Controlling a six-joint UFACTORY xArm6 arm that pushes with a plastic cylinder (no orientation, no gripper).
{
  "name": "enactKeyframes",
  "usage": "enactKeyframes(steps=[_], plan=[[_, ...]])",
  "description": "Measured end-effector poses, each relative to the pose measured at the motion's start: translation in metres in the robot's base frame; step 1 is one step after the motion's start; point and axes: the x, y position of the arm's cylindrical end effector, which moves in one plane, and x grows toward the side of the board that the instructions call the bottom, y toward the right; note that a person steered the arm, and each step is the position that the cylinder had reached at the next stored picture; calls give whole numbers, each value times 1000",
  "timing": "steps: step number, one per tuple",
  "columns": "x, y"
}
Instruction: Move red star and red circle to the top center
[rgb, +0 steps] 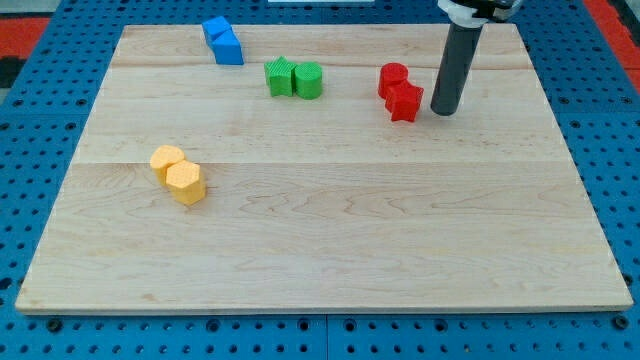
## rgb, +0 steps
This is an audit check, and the red cylinder block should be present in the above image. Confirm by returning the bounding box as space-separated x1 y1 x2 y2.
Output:
378 62 409 99

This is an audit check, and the light wooden board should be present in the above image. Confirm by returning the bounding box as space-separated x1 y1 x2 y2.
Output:
16 24 633 315

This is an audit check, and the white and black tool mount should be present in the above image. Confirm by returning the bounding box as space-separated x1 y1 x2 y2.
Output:
436 0 523 27

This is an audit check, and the blue angular block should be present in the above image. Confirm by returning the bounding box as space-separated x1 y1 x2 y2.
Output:
201 16 232 47

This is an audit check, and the yellow cylinder block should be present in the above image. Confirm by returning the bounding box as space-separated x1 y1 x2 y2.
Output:
149 145 186 186

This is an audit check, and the blue cube block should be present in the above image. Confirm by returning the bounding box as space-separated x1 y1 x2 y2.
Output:
212 30 244 65

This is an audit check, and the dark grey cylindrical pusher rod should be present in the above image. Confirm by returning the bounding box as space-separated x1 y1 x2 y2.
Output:
430 23 483 116

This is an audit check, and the green star block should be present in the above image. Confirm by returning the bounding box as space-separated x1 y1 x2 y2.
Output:
264 56 297 97

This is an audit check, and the green cylinder block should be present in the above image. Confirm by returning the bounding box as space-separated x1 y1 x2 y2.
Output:
294 62 323 100

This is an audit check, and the yellow hexagon block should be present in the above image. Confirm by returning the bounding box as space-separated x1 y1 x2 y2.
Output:
166 160 206 205

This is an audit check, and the red star block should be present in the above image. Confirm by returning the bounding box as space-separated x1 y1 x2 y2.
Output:
385 80 424 122

